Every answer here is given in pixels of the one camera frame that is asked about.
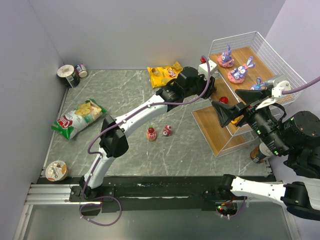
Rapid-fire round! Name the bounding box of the purple bunny with cupcake toy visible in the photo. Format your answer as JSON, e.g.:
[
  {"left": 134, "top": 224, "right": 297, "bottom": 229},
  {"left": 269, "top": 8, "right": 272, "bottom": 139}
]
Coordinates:
[{"left": 250, "top": 77, "right": 266, "bottom": 91}]

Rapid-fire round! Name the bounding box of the yellow duck toy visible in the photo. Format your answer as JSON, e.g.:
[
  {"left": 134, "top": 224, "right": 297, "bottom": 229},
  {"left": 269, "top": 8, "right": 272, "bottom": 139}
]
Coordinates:
[{"left": 230, "top": 115, "right": 244, "bottom": 126}]

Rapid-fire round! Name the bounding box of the pink bear strawberry donut toy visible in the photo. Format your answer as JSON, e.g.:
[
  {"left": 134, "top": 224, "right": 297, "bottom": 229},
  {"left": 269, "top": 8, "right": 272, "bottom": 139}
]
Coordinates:
[{"left": 146, "top": 126, "right": 157, "bottom": 141}]

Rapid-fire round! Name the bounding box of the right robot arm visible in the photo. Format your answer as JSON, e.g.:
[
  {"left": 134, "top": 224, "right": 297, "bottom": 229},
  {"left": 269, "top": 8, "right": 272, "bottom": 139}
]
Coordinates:
[{"left": 211, "top": 88, "right": 320, "bottom": 221}]

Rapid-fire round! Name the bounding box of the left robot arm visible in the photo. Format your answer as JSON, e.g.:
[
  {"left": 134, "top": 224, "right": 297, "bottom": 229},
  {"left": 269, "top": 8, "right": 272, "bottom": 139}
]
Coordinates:
[{"left": 80, "top": 63, "right": 217, "bottom": 199}]

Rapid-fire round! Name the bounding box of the tin can front right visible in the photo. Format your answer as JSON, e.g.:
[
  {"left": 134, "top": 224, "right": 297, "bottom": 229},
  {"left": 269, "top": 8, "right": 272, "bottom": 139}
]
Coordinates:
[{"left": 250, "top": 142, "right": 272, "bottom": 164}]

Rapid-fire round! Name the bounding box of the yellow Lays chips bag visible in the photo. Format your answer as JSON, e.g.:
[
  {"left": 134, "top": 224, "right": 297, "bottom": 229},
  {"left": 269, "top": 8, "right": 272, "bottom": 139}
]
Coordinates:
[{"left": 147, "top": 61, "right": 183, "bottom": 89}]

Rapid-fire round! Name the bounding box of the small blue white cup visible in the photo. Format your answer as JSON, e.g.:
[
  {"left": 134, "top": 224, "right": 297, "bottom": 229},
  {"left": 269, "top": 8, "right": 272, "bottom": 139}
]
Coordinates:
[{"left": 74, "top": 63, "right": 88, "bottom": 78}]

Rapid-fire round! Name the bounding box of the green chips bag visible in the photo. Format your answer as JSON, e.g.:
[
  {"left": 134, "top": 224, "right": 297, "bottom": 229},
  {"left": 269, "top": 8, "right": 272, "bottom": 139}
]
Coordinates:
[{"left": 51, "top": 98, "right": 107, "bottom": 140}]

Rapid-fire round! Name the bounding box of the Chobani yogurt cup front left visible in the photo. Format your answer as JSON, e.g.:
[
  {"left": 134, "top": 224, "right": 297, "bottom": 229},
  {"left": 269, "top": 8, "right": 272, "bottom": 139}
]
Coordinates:
[{"left": 45, "top": 160, "right": 68, "bottom": 182}]

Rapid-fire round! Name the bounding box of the white wire wooden shelf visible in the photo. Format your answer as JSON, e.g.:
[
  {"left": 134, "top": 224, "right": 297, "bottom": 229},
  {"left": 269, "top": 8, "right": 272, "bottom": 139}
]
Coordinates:
[{"left": 192, "top": 31, "right": 306, "bottom": 157}]

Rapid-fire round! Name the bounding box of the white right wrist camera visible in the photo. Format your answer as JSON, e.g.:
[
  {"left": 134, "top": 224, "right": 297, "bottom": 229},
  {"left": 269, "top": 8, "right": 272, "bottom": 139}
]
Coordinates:
[{"left": 256, "top": 75, "right": 291, "bottom": 110}]

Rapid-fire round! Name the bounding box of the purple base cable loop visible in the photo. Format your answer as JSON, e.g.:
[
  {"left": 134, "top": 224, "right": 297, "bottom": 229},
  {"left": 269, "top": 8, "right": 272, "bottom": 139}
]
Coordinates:
[{"left": 79, "top": 196, "right": 123, "bottom": 228}]

